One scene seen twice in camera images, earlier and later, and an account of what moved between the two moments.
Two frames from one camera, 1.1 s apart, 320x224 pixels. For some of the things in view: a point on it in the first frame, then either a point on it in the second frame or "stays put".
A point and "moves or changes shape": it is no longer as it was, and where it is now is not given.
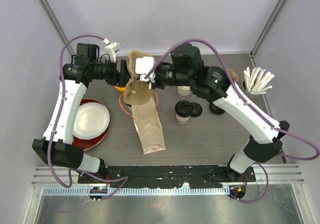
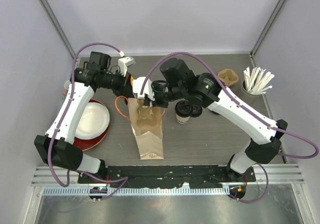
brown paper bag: x=138 y=93 moves or changes shape
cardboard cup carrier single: x=137 y=92 moves or changes shape
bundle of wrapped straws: x=255 y=80 stays put
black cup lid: x=183 y=108 stays put
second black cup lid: x=196 y=109 stays put
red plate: x=89 y=144 stays put
